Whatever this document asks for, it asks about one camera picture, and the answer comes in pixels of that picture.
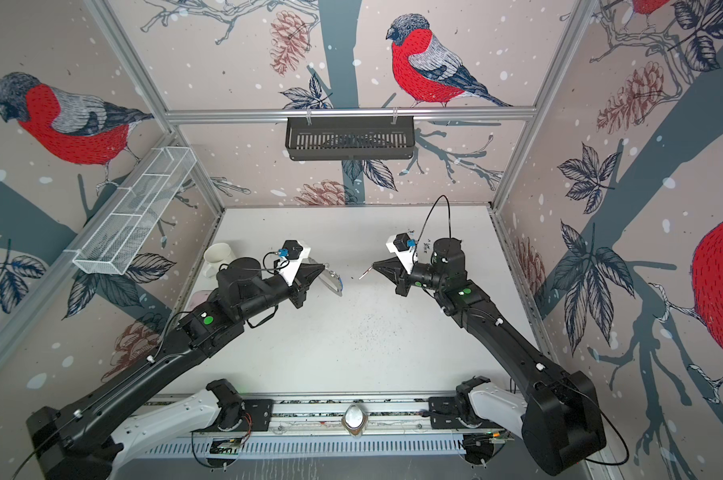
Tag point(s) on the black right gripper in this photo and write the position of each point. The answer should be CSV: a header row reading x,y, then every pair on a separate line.
x,y
403,280

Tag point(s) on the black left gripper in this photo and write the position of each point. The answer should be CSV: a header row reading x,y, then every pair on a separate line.
x,y
302,284

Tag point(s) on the red capped key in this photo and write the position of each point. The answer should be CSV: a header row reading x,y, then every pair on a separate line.
x,y
366,272

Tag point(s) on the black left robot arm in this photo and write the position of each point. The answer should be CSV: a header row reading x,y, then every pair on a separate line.
x,y
92,437

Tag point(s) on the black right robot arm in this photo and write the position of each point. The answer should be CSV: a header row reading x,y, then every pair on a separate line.
x,y
555,413

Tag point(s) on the white ceramic mug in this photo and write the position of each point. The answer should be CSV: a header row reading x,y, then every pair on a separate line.
x,y
215,257

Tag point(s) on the pink rectangular tray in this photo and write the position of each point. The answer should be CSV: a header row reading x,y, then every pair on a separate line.
x,y
199,298

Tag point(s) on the small white dome object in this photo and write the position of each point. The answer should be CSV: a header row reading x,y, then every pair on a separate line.
x,y
355,420

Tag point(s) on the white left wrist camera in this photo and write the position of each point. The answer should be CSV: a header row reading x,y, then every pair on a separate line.
x,y
291,256

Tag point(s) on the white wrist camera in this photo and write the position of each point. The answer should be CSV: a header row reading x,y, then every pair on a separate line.
x,y
405,248
291,256

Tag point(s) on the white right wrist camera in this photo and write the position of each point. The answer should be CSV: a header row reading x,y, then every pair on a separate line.
x,y
405,248

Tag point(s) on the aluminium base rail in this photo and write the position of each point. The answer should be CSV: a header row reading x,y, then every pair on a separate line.
x,y
322,416

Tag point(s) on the black slotted wall basket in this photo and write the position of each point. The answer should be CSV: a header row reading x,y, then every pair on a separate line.
x,y
350,138

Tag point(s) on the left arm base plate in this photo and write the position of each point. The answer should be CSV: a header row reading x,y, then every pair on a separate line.
x,y
249,415

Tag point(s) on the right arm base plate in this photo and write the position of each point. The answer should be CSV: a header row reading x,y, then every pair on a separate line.
x,y
443,414

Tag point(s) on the white wire mesh basket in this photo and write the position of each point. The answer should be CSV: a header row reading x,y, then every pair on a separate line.
x,y
120,237

